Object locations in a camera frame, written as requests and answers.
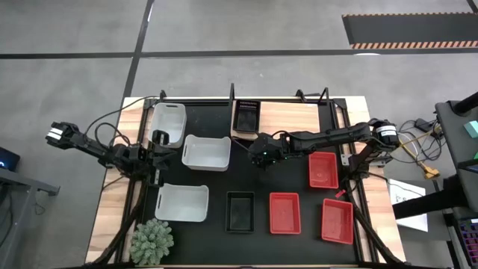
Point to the black stand beam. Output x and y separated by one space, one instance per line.
429 203

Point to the red slotted plastic basket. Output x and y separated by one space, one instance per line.
323 170
284 213
337 222

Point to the black table mat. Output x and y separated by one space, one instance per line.
218 246

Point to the white paper sheet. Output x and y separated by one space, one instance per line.
399 187

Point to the grey side desk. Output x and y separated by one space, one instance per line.
26 181

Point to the black device with blue light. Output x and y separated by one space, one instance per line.
8 158

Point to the black metal frame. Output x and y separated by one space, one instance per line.
231 93

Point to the red tape piece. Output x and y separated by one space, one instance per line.
340 193

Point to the black orange-striped floor ramp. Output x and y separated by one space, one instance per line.
411 30

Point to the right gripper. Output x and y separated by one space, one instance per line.
267 149

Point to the black power adapter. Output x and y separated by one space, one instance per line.
424 125

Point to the grey equipment cart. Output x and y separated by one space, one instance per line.
452 142

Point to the teal box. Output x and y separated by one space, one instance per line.
472 129

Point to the backlit computer keyboard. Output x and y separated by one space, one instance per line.
471 235

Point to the green artificial plant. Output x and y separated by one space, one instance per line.
151 243

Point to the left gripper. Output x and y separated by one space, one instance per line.
157 158

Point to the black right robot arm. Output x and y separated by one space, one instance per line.
328 136

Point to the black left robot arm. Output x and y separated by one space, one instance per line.
93 149

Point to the wooden shelf board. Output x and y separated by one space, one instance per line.
291 117

